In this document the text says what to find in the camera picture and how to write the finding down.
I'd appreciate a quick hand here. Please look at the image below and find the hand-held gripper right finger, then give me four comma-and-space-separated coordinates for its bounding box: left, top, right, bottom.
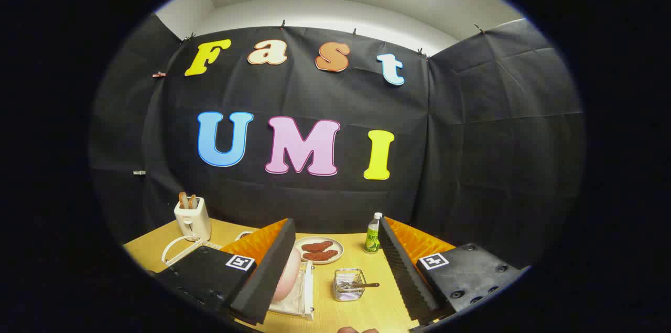
377, 217, 527, 329

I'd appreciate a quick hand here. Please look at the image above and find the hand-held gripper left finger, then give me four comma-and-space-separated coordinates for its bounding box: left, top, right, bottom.
149, 218, 297, 326

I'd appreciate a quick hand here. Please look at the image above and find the pink plate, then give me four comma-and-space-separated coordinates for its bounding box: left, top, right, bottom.
272, 248, 302, 303

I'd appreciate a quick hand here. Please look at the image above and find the white wire dish rack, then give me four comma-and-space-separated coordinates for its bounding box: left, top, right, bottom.
161, 235, 315, 321

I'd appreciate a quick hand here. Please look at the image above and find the wooden handle spoon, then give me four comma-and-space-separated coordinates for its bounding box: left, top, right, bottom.
338, 281, 380, 292

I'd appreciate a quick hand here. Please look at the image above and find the metal wire basket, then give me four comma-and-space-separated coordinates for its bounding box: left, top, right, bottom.
333, 268, 367, 302

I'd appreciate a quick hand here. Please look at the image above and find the white plate with meat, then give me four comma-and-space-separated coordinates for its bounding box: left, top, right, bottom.
294, 237, 344, 265

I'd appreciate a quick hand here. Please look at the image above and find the green label drink bottle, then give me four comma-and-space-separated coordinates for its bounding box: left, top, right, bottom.
364, 212, 383, 254

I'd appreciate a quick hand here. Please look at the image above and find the white toaster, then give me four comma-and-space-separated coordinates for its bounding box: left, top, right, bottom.
174, 197, 211, 242

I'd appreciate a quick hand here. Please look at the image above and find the black backdrop cloth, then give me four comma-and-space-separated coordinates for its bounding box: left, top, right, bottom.
89, 13, 585, 271

